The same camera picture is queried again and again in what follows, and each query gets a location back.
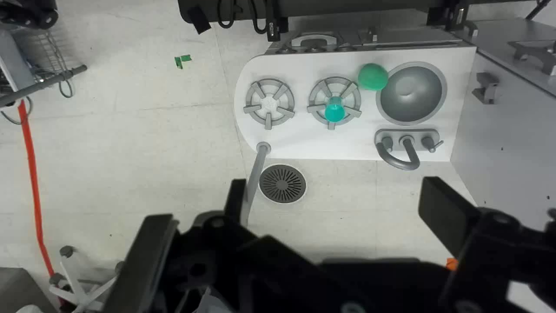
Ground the orange cable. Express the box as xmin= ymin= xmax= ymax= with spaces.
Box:
xmin=15 ymin=98 xmax=57 ymax=278

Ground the teal ball toy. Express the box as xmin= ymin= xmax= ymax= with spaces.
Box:
xmin=321 ymin=95 xmax=347 ymax=125

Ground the green tape piece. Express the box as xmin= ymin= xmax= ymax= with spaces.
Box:
xmin=173 ymin=51 xmax=192 ymax=71

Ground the black frame bar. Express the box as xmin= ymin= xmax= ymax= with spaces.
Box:
xmin=175 ymin=0 xmax=458 ymax=41

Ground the green plush ball toy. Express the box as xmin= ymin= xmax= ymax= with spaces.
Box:
xmin=356 ymin=60 xmax=389 ymax=93

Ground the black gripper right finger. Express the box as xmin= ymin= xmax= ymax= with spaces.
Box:
xmin=416 ymin=175 xmax=482 ymax=257

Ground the white cable bundle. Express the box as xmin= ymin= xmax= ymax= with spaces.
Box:
xmin=48 ymin=241 xmax=126 ymax=313

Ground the gray cabinet latch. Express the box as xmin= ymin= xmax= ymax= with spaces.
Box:
xmin=470 ymin=71 xmax=502 ymax=105

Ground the gray round strainer disc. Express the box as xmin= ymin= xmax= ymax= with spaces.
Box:
xmin=257 ymin=163 xmax=307 ymax=205

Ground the white toy kitchen counter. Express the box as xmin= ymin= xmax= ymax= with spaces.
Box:
xmin=232 ymin=43 xmax=477 ymax=165

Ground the gray toy stove burner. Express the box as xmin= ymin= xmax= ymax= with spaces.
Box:
xmin=305 ymin=74 xmax=364 ymax=130
xmin=241 ymin=78 xmax=297 ymax=130

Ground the gray toy sink bowl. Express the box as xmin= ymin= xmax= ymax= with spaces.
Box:
xmin=375 ymin=60 xmax=448 ymax=125

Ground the gray toy faucet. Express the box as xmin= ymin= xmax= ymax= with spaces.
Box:
xmin=371 ymin=126 xmax=444 ymax=171

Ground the gray metal stand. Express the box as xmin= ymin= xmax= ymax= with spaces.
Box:
xmin=0 ymin=24 xmax=88 ymax=109

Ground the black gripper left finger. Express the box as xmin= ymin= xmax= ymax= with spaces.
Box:
xmin=224 ymin=177 xmax=251 ymax=229

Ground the gray toy utensil handle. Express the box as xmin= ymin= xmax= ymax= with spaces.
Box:
xmin=238 ymin=138 xmax=272 ymax=227

